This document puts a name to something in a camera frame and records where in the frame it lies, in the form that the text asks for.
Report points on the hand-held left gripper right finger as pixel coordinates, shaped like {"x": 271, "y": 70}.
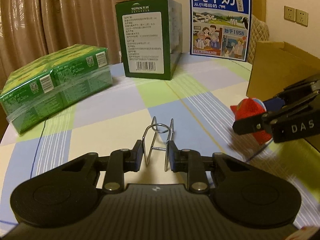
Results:
{"x": 170, "y": 155}

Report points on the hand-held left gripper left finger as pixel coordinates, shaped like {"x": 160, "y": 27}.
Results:
{"x": 138, "y": 153}

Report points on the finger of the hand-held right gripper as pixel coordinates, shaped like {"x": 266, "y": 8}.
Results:
{"x": 275, "y": 103}
{"x": 250, "y": 126}

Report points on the red toy figure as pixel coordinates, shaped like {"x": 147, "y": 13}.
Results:
{"x": 250, "y": 110}

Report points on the cardboard box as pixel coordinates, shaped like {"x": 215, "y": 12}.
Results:
{"x": 270, "y": 67}

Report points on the checked tablecloth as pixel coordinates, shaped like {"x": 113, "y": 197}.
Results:
{"x": 200, "y": 92}

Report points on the quilted beige chair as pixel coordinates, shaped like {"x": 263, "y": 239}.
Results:
{"x": 260, "y": 32}

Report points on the blue milk carton box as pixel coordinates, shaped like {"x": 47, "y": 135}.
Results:
{"x": 220, "y": 30}

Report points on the green white milk carton box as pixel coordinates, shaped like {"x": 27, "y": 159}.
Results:
{"x": 142, "y": 42}

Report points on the green shrink-wrapped carton pack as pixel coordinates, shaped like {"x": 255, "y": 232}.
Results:
{"x": 50, "y": 85}

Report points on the brown curtain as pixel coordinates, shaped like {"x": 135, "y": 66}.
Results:
{"x": 62, "y": 17}

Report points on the beige wall socket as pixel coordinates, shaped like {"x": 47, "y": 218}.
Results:
{"x": 289, "y": 13}
{"x": 302, "y": 17}

